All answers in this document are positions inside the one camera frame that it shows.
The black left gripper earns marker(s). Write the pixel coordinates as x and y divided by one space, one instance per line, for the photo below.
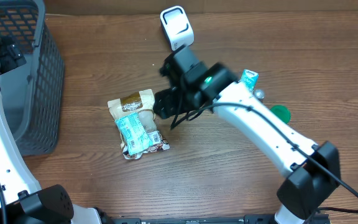
9 53

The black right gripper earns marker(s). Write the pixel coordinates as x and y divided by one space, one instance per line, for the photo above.
168 103

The clear brown snack bag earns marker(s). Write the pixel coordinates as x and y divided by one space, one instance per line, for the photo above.
142 103

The white red snack packet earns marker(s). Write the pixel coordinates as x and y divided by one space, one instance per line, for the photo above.
159 144

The teal large tissue pack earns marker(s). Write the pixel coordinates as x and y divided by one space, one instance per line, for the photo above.
133 133

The small Kleenex tissue pack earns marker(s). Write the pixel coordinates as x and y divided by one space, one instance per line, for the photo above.
249 78

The yellow oil bottle silver cap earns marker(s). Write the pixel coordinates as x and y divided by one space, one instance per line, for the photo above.
259 94

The green lid white jar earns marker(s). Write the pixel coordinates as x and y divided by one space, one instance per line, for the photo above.
282 112

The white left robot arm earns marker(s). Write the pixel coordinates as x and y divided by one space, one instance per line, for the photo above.
22 200

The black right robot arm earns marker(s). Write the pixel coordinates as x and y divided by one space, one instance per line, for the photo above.
310 170

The white barcode scanner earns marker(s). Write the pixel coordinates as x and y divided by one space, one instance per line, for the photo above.
176 27

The grey plastic mesh basket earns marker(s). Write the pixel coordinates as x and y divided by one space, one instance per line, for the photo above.
32 93

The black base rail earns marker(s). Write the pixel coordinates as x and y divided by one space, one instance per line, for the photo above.
247 219

